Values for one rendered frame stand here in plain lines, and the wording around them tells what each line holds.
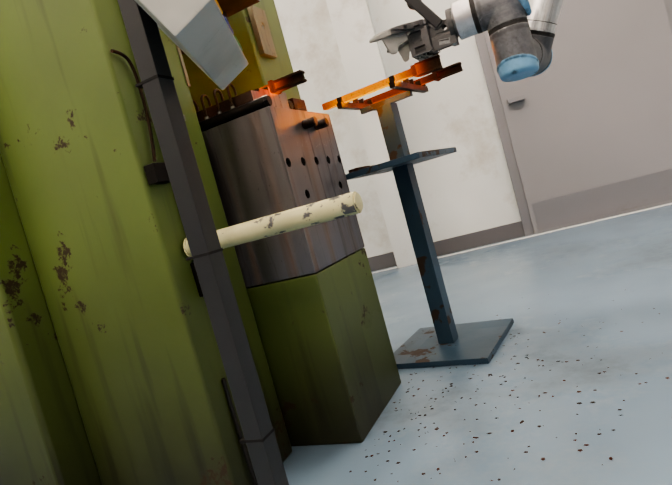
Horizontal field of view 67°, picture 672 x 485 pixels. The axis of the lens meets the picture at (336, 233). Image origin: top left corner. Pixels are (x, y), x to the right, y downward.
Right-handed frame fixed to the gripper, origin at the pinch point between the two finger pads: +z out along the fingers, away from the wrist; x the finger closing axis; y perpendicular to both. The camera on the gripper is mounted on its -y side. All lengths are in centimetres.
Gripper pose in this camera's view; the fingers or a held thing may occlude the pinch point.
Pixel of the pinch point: (377, 44)
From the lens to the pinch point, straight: 141.7
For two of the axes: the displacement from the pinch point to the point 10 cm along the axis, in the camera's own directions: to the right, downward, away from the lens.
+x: 3.9, -1.6, 9.1
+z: -8.8, 2.2, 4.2
